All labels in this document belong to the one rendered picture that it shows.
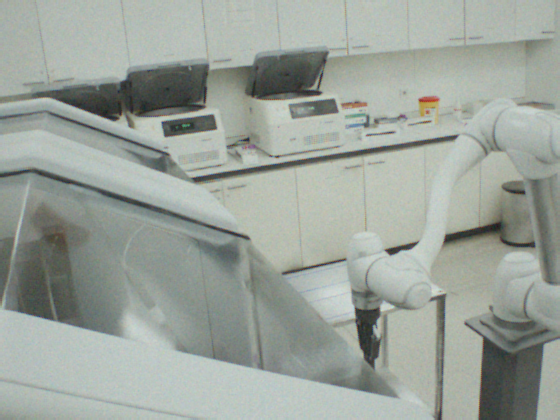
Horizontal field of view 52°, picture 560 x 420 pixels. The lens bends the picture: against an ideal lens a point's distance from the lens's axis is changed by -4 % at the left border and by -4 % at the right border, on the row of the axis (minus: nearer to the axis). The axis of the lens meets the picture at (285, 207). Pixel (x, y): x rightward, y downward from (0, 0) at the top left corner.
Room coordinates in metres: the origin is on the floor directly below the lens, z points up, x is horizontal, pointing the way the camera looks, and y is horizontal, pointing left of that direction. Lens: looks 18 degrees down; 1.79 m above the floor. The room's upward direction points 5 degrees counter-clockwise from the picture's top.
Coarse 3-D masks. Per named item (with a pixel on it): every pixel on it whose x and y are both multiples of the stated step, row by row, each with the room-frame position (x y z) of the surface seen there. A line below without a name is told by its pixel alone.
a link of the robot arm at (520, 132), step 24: (504, 120) 1.56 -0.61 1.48; (528, 120) 1.49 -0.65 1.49; (552, 120) 1.46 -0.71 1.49; (504, 144) 1.55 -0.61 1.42; (528, 144) 1.47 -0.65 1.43; (552, 144) 1.43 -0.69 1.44; (528, 168) 1.50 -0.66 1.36; (552, 168) 1.48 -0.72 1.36; (528, 192) 1.55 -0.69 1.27; (552, 192) 1.51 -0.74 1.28; (552, 216) 1.52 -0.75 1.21; (552, 240) 1.53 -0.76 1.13; (552, 264) 1.55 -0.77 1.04; (552, 288) 1.55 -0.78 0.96; (528, 312) 1.65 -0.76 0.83; (552, 312) 1.55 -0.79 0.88
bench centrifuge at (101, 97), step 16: (80, 80) 3.60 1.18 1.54; (96, 80) 3.62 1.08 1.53; (112, 80) 3.64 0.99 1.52; (32, 96) 3.53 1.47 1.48; (48, 96) 3.59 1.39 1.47; (64, 96) 3.62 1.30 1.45; (80, 96) 3.69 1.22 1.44; (96, 96) 3.74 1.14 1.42; (112, 96) 3.80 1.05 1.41; (96, 112) 3.92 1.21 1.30; (112, 112) 4.00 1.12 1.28
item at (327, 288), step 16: (304, 272) 2.15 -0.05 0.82; (320, 272) 2.14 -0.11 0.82; (336, 272) 2.12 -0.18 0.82; (304, 288) 2.00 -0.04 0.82; (320, 288) 1.99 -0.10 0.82; (336, 288) 1.98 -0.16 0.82; (432, 288) 1.91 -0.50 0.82; (320, 304) 1.87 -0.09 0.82; (336, 304) 1.85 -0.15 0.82; (352, 304) 1.84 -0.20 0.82; (384, 304) 1.82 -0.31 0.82; (336, 320) 1.74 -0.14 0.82; (352, 320) 1.74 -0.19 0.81; (384, 320) 2.26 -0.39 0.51; (384, 336) 2.26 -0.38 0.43; (384, 352) 2.26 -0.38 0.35; (384, 368) 2.24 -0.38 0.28; (400, 384) 2.11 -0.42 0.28; (416, 400) 1.99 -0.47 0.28; (432, 416) 1.88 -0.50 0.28
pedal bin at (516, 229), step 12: (504, 192) 4.20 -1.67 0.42; (516, 192) 4.11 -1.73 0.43; (504, 204) 4.19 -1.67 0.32; (516, 204) 4.10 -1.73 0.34; (504, 216) 4.18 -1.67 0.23; (516, 216) 4.10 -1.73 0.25; (528, 216) 4.07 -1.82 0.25; (504, 228) 4.18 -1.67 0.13; (516, 228) 4.09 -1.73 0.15; (528, 228) 4.07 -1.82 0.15; (504, 240) 4.17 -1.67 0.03; (516, 240) 4.09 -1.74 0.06; (528, 240) 4.07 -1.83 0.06
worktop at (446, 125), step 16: (464, 112) 5.04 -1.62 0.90; (368, 128) 4.63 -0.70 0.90; (416, 128) 4.47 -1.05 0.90; (432, 128) 4.43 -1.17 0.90; (448, 128) 4.39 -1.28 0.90; (464, 128) 4.35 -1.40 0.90; (352, 144) 4.07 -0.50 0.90; (368, 144) 4.03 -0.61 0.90; (384, 144) 4.07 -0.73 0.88; (272, 160) 3.80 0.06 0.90; (288, 160) 3.84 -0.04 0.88; (192, 176) 3.62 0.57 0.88
